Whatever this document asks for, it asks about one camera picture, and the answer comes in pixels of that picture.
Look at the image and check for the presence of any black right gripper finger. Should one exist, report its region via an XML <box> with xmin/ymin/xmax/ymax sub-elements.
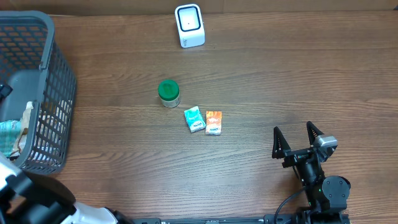
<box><xmin>272</xmin><ymin>126</ymin><xmax>291</xmax><ymax>159</ymax></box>
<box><xmin>307</xmin><ymin>121</ymin><xmax>324</xmax><ymax>146</ymax></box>

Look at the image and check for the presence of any orange tissue packet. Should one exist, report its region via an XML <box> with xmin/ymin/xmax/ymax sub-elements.
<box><xmin>205</xmin><ymin>111</ymin><xmax>223</xmax><ymax>136</ymax></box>

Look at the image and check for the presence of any teal tissue packet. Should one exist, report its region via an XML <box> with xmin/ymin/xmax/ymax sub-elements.
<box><xmin>184</xmin><ymin>106</ymin><xmax>206</xmax><ymax>133</ymax></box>

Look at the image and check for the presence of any green lid jar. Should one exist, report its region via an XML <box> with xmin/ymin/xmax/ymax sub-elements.
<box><xmin>158</xmin><ymin>80</ymin><xmax>180</xmax><ymax>108</ymax></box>

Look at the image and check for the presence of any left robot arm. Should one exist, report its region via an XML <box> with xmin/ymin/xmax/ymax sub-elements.
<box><xmin>1</xmin><ymin>120</ymin><xmax>132</xmax><ymax>223</ymax></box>

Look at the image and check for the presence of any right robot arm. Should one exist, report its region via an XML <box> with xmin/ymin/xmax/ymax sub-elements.
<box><xmin>269</xmin><ymin>121</ymin><xmax>351</xmax><ymax>224</ymax></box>

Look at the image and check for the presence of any white barcode scanner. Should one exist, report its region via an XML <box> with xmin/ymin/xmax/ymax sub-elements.
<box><xmin>175</xmin><ymin>3</ymin><xmax>205</xmax><ymax>49</ymax></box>

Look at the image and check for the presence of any brown white snack bag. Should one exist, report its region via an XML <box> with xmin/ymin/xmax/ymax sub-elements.
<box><xmin>1</xmin><ymin>101</ymin><xmax>34</xmax><ymax>161</ymax></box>

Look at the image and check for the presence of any grey plastic mesh basket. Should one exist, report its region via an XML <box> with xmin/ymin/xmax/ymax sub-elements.
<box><xmin>1</xmin><ymin>11</ymin><xmax>77</xmax><ymax>175</ymax></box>

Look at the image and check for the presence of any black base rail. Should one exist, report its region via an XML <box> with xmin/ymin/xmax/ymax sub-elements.
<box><xmin>131</xmin><ymin>214</ymin><xmax>351</xmax><ymax>224</ymax></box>

